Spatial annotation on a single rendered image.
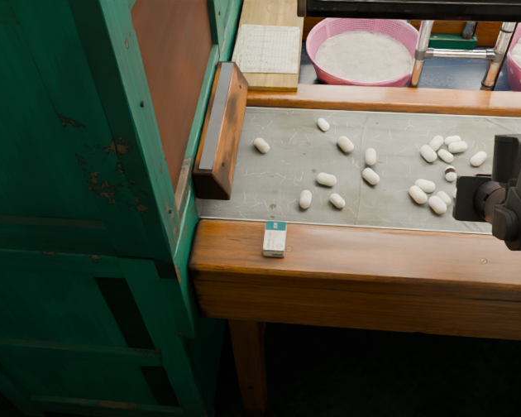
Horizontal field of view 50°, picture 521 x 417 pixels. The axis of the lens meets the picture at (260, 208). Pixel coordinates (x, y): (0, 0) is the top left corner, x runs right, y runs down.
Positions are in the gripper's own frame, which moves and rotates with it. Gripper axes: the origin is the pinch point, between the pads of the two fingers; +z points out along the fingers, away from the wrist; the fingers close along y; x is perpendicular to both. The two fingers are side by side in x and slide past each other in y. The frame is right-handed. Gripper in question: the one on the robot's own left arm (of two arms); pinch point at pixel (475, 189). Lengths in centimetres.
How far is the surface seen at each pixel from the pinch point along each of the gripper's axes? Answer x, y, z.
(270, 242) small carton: 10.4, 31.9, -1.0
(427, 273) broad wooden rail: 13.7, 6.4, -1.9
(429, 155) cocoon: -3.1, 3.8, 19.0
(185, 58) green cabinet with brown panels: -18, 47, 1
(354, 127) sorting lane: -7.2, 17.7, 27.0
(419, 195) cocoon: 3.4, 6.4, 11.0
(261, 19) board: -30, 40, 49
